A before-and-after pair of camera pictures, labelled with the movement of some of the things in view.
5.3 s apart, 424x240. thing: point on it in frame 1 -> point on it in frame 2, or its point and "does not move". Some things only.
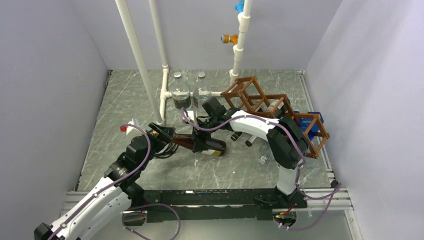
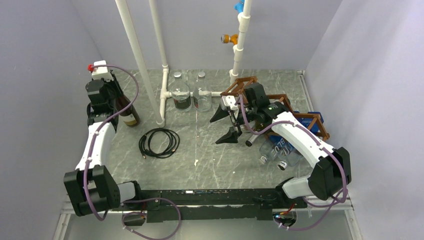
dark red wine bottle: [186, 141] -> [129, 116]
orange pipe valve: [226, 38] does not move
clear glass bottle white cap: [180, 92] does not move
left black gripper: [168, 132] -> [113, 83]
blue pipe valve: [239, 6] does not move
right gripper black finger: [199, 138] -> [219, 113]
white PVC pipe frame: [160, 118] does not move
